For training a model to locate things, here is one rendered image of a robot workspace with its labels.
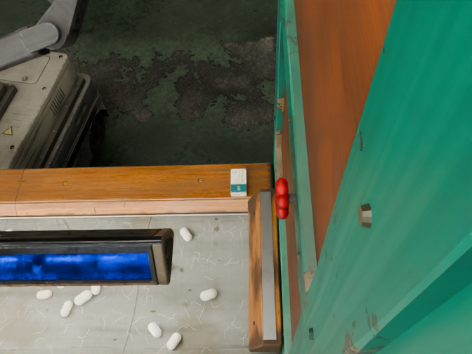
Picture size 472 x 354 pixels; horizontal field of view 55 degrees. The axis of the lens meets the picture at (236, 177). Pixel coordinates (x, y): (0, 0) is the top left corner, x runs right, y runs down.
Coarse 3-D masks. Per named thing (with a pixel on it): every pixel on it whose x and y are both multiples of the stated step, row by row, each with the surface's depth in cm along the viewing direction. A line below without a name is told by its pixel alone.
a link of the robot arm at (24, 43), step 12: (48, 24) 81; (12, 36) 84; (24, 36) 81; (36, 36) 81; (48, 36) 82; (60, 36) 83; (0, 48) 85; (12, 48) 85; (24, 48) 84; (36, 48) 82; (0, 60) 85; (12, 60) 86; (24, 60) 87
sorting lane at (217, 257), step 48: (192, 240) 98; (240, 240) 97; (0, 288) 95; (48, 288) 94; (144, 288) 93; (192, 288) 92; (240, 288) 92; (0, 336) 90; (48, 336) 89; (96, 336) 89; (144, 336) 88; (192, 336) 88; (240, 336) 87
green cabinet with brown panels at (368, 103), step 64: (320, 0) 34; (384, 0) 17; (448, 0) 8; (320, 64) 35; (384, 64) 13; (448, 64) 8; (320, 128) 35; (384, 128) 13; (448, 128) 9; (320, 192) 36; (384, 192) 13; (448, 192) 9; (320, 256) 27; (384, 256) 13; (448, 256) 9; (320, 320) 28; (384, 320) 14; (448, 320) 11
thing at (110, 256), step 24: (0, 240) 59; (24, 240) 59; (48, 240) 59; (72, 240) 59; (96, 240) 58; (120, 240) 58; (144, 240) 58; (168, 240) 62; (0, 264) 61; (24, 264) 60; (48, 264) 60; (72, 264) 60; (96, 264) 60; (120, 264) 60; (144, 264) 60; (168, 264) 61
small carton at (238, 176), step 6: (234, 174) 100; (240, 174) 100; (246, 174) 100; (234, 180) 100; (240, 180) 99; (246, 180) 99; (234, 186) 99; (240, 186) 99; (246, 186) 99; (234, 192) 98; (240, 192) 98; (246, 192) 98
